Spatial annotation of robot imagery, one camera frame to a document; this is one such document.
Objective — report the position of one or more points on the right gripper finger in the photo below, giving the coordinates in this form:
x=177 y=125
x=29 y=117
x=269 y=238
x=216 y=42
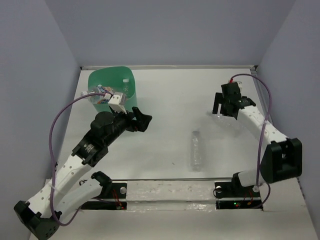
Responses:
x=225 y=110
x=218 y=99

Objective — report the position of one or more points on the clear bottle blue label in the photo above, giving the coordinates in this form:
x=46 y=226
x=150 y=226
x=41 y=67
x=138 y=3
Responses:
x=126 y=87

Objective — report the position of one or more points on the clear crushed bottle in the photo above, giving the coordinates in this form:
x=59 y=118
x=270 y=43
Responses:
x=196 y=152

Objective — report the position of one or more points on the clear bottle blue-orange label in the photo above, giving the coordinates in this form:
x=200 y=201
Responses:
x=99 y=99

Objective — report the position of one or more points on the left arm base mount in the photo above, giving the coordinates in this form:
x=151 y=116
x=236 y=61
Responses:
x=111 y=199

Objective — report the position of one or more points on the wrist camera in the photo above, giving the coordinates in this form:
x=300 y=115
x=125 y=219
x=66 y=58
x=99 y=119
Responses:
x=116 y=102
x=239 y=83

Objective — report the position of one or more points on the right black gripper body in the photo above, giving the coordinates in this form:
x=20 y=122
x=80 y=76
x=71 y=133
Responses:
x=224 y=100

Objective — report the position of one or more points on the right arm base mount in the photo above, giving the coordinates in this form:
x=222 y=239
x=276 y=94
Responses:
x=229 y=198

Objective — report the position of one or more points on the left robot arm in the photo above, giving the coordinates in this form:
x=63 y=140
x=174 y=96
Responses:
x=46 y=211

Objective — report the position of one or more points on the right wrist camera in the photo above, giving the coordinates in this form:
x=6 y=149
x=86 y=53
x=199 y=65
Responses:
x=239 y=83

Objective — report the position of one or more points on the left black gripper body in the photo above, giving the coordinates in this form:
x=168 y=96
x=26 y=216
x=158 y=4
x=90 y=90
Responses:
x=123 y=122

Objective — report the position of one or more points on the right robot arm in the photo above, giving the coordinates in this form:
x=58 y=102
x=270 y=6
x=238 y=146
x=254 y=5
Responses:
x=279 y=157

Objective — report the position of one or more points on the green plastic bin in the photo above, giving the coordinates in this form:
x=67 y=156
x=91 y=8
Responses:
x=113 y=77

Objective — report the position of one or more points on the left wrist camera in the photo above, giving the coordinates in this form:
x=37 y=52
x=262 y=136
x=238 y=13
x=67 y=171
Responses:
x=116 y=102

